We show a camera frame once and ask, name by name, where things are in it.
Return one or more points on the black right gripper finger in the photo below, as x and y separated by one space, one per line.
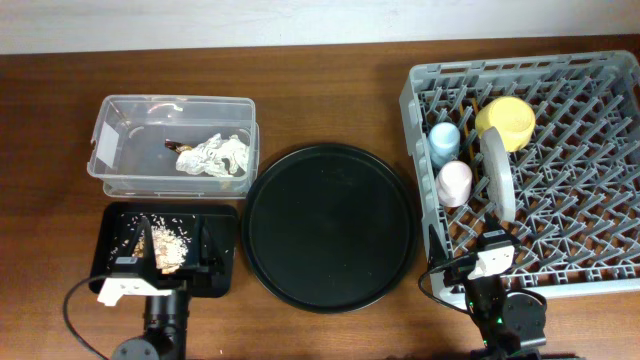
436 254
493 227

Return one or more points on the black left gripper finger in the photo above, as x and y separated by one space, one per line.
146 266
211 261

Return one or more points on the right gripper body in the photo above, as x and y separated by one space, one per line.
457 271

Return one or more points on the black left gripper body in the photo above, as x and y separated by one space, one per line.
184 283

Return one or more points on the food scraps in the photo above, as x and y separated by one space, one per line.
172 237

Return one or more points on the grey round plate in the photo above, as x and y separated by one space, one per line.
497 169

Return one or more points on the pink plastic cup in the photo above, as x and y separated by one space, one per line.
453 184

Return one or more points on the light blue plastic cup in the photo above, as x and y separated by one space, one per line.
443 141

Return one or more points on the white napkin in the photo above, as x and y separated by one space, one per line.
215 157

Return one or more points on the yellow bowl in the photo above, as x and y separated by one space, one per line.
512 117

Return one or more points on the brown snack wrapper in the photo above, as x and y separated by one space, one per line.
177 146

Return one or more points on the wooden chopstick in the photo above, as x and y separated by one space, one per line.
474 154
469 143

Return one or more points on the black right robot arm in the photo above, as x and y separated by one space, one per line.
511 322

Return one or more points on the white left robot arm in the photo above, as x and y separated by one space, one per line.
165 322

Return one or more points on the grey dishwasher rack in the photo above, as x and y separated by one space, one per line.
577 181

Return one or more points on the black rectangular tray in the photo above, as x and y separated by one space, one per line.
222 220

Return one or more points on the clear plastic bin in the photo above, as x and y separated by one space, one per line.
130 154

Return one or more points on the black round tray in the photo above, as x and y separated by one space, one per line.
329 228

